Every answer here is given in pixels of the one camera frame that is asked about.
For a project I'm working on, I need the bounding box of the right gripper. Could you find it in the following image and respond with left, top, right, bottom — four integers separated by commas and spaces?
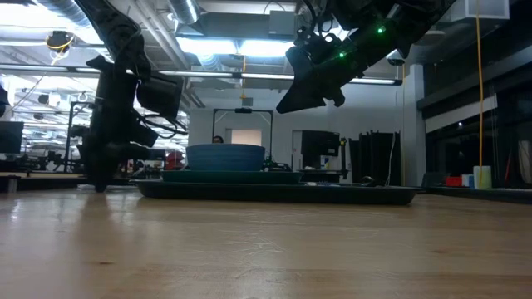
275, 22, 398, 115

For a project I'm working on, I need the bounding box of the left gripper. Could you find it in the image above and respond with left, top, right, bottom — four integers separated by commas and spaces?
77, 55, 159, 194

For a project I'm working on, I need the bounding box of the blue plastic bowl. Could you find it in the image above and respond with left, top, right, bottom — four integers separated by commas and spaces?
185, 143, 267, 172

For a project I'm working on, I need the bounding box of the green plastic plate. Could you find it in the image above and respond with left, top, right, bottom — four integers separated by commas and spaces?
160, 169, 304, 185

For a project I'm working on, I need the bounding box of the long overhead light strip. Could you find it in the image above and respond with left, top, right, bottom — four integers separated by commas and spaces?
157, 69, 403, 86

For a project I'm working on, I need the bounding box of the background wooden table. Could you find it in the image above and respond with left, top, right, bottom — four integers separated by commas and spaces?
0, 171, 89, 194

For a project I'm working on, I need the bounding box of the black pole stand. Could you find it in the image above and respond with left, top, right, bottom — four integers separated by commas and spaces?
339, 136, 348, 180

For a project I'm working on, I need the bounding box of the red background object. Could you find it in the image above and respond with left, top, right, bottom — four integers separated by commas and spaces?
165, 150, 185, 171

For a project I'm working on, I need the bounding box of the grey ceiling box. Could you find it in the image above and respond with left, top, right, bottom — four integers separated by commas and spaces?
268, 10, 298, 37

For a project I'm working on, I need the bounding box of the black curtain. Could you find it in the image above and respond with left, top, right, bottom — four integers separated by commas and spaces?
348, 131, 402, 187

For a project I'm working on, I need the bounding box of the dark background monitor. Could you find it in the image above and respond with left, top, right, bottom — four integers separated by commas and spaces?
0, 120, 25, 154

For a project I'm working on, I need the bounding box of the tall white cup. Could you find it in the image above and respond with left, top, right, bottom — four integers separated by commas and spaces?
473, 165, 493, 190

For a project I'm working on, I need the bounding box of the black desk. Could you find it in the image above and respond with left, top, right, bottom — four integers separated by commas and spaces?
423, 185, 532, 205

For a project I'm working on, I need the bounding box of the black wall monitor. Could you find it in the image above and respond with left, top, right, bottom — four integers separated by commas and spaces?
300, 130, 341, 157

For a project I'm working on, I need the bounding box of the black gantry frame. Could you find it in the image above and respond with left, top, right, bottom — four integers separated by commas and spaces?
210, 107, 274, 159
66, 100, 99, 174

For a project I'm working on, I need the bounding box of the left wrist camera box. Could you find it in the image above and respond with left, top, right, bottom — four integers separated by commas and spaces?
135, 73, 185, 120

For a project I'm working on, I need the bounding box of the white cable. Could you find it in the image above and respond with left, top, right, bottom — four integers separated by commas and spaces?
385, 132, 396, 187

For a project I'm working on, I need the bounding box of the ceiling cable reel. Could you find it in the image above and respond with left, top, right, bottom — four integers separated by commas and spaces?
44, 30, 76, 56

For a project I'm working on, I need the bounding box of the silver ceiling duct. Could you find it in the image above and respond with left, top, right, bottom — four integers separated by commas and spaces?
167, 0, 200, 25

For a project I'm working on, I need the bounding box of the yellow cable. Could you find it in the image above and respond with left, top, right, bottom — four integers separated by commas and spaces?
475, 0, 485, 189

